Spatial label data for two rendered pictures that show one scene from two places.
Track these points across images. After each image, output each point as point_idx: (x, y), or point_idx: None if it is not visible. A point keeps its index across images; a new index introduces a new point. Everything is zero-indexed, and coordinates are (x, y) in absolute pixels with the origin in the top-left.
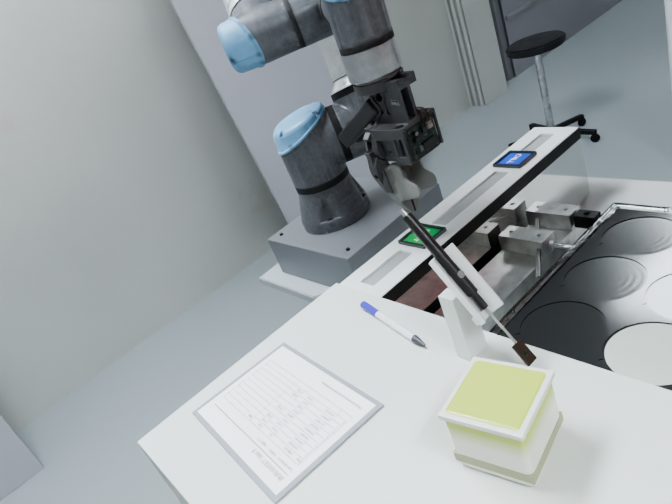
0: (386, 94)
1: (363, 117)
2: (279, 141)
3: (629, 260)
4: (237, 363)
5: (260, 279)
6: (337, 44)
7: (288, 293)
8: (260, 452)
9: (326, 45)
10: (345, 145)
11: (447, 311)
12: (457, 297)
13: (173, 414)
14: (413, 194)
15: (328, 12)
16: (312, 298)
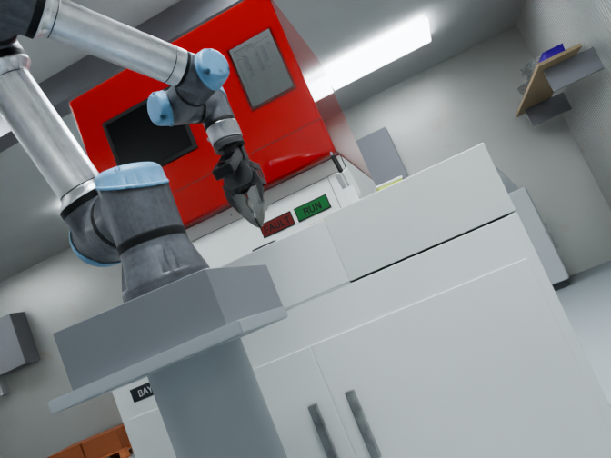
0: (242, 149)
1: (239, 155)
2: (159, 168)
3: None
4: (408, 177)
5: (240, 321)
6: (228, 112)
7: (269, 321)
8: None
9: (79, 147)
10: (234, 170)
11: (355, 191)
12: (355, 181)
13: (457, 154)
14: (265, 206)
15: (224, 96)
16: (285, 308)
